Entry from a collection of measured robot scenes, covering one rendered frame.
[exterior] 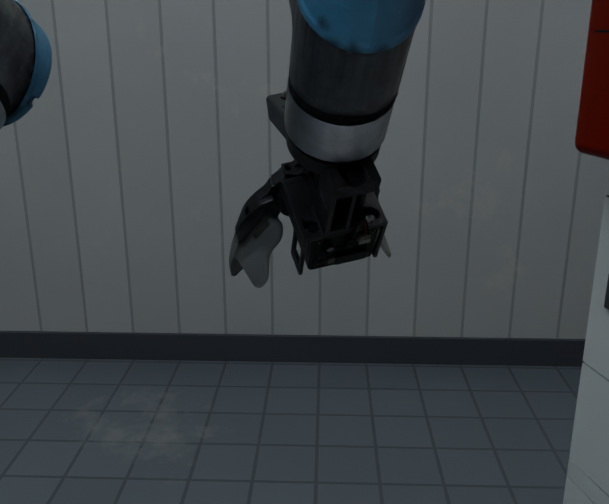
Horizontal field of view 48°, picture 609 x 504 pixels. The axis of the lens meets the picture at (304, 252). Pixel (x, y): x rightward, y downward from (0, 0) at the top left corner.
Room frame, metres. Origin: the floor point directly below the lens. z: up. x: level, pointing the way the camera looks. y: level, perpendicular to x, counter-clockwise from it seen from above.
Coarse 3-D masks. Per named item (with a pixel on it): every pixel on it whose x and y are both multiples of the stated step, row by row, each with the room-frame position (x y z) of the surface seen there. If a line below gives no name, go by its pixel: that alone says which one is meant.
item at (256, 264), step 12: (264, 228) 0.58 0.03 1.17; (276, 228) 0.56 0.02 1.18; (252, 240) 0.58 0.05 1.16; (264, 240) 0.57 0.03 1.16; (276, 240) 0.56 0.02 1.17; (240, 252) 0.59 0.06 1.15; (252, 252) 0.58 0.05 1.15; (264, 252) 0.57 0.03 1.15; (240, 264) 0.61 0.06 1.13; (252, 264) 0.57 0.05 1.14; (264, 264) 0.56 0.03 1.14; (252, 276) 0.57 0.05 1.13; (264, 276) 0.56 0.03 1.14
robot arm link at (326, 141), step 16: (288, 80) 0.48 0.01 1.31; (288, 96) 0.47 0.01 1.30; (288, 112) 0.48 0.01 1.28; (304, 112) 0.46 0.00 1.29; (288, 128) 0.48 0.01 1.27; (304, 128) 0.46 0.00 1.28; (320, 128) 0.45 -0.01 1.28; (336, 128) 0.45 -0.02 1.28; (352, 128) 0.45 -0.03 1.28; (368, 128) 0.46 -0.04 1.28; (384, 128) 0.47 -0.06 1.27; (304, 144) 0.47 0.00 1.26; (320, 144) 0.46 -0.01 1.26; (336, 144) 0.46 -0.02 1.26; (352, 144) 0.46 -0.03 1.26; (368, 144) 0.47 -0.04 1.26; (336, 160) 0.47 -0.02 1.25; (352, 160) 0.47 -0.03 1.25
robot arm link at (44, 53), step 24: (0, 0) 0.67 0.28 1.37; (0, 24) 0.66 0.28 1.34; (24, 24) 0.69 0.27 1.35; (0, 48) 0.65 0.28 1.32; (24, 48) 0.68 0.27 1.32; (48, 48) 0.71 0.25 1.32; (0, 72) 0.64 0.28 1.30; (24, 72) 0.67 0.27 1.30; (48, 72) 0.70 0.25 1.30; (0, 96) 0.63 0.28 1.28; (24, 96) 0.68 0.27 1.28; (0, 120) 0.65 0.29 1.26
